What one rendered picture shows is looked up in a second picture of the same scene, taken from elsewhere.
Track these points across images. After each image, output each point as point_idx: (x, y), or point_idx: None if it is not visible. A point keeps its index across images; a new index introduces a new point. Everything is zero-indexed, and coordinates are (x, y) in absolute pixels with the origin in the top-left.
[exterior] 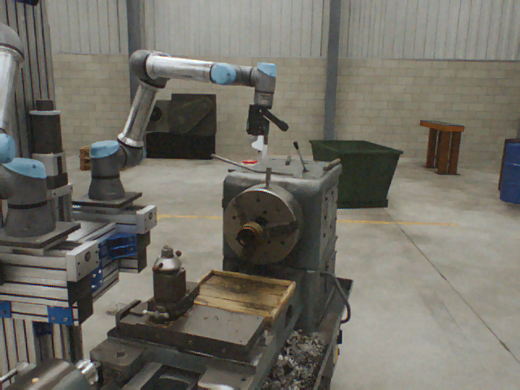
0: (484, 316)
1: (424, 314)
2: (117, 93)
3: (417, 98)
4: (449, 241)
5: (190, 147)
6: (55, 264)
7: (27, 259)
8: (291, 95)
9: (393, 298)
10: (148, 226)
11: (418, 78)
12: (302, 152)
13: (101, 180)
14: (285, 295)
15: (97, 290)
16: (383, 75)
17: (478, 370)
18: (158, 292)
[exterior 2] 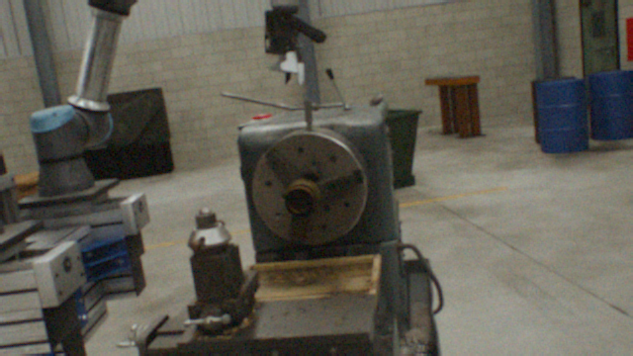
0: (581, 282)
1: (509, 295)
2: (26, 109)
3: (414, 54)
4: (504, 208)
5: (139, 161)
6: (17, 284)
7: None
8: (259, 74)
9: (464, 286)
10: (139, 222)
11: (411, 29)
12: None
13: (56, 165)
14: (376, 271)
15: (82, 330)
16: (369, 33)
17: (601, 346)
18: (204, 288)
